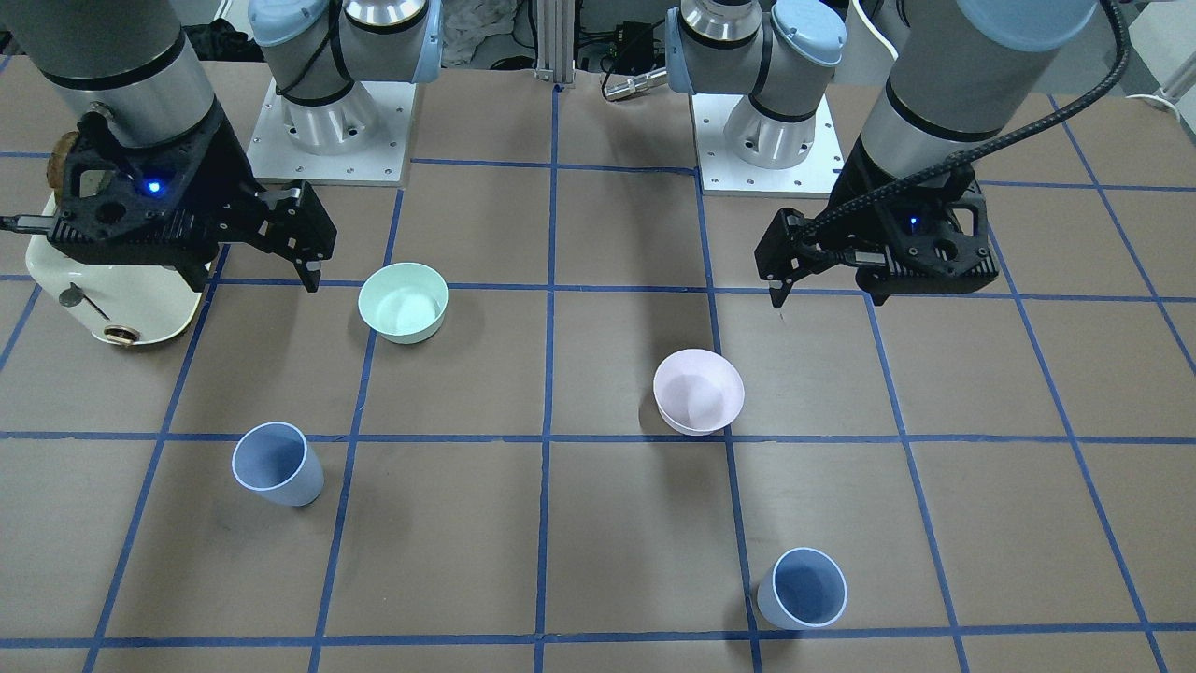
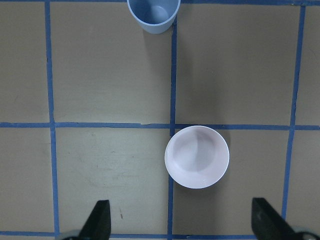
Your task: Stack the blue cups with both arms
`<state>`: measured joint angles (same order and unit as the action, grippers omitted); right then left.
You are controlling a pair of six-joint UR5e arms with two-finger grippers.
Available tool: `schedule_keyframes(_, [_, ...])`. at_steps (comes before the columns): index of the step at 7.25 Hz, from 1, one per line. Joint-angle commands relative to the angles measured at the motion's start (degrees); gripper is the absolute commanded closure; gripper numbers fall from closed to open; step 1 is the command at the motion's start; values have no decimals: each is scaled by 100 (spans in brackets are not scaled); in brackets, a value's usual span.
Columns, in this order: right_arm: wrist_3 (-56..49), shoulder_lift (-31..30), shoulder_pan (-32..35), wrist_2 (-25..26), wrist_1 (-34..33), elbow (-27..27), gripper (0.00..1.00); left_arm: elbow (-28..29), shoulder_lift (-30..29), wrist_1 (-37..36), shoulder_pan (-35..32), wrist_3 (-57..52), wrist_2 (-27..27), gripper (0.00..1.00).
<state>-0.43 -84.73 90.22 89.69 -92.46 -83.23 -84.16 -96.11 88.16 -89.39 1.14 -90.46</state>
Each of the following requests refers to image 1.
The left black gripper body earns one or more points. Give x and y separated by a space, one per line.
852 198

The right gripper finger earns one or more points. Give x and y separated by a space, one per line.
311 276

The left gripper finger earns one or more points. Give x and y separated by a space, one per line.
777 292

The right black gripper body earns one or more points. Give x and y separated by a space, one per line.
227 178

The blue cup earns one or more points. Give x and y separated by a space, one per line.
805 589

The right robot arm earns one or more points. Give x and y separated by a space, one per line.
134 61

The blue cup near right arm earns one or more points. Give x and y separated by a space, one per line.
275 460

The mint green bowl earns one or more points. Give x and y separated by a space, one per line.
404 303

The cream white toaster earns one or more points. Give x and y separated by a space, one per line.
126 305

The pink bowl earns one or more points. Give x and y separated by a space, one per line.
698 392

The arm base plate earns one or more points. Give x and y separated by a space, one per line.
361 140
741 153

